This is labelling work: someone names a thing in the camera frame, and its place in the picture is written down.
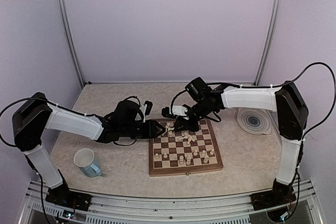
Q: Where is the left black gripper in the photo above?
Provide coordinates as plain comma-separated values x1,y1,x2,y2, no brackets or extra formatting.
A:
120,119,166,138

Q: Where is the white chess king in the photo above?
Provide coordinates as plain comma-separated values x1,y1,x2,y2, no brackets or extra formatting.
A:
185,155,192,166

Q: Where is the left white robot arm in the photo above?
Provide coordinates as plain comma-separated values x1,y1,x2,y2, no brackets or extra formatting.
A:
12,92,165,206

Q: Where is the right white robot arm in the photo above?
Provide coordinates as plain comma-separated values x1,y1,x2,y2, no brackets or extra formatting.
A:
168,77,309,205

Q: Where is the white chess pieces pile right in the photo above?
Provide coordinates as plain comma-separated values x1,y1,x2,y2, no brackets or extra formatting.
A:
176,132,196,145

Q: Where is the wooden chess board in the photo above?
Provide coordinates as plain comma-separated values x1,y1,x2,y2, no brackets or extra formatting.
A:
149,119,224,177

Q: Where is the grey spiral coaster mat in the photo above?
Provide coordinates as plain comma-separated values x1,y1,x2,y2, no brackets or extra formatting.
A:
236,108,271,135

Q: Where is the light blue ceramic mug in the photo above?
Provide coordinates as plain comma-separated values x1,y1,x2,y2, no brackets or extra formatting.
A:
73,148,102,178

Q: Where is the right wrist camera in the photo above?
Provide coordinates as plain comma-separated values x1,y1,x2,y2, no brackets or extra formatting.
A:
161,105,188,118

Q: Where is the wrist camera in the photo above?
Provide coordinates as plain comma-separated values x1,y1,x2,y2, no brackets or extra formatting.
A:
140,101,153,122
161,105,188,118

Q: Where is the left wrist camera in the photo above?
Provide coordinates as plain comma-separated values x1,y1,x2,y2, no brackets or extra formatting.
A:
140,101,153,122

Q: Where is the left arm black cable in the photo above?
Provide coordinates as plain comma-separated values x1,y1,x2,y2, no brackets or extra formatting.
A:
0,95,142,222

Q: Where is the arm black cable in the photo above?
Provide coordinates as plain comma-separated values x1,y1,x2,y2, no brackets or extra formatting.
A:
170,62,336,209
0,95,142,222

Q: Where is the front aluminium rail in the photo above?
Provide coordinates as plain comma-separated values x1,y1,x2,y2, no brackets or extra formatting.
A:
18,179,322,224

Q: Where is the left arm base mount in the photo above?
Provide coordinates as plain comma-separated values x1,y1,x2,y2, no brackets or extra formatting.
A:
46,191,92,211

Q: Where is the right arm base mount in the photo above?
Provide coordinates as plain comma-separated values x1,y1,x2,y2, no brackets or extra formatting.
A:
250,190,297,211

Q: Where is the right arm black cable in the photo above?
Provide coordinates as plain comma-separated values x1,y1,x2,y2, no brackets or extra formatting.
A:
170,62,336,209

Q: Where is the right aluminium frame post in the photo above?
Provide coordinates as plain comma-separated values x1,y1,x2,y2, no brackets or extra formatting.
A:
254,0,281,86

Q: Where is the aluminium frame post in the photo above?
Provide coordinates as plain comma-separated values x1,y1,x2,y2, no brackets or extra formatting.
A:
57,0,86,88
254,0,281,86

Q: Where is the left aluminium frame post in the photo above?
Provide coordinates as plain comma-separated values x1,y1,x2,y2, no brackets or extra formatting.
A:
57,0,86,88

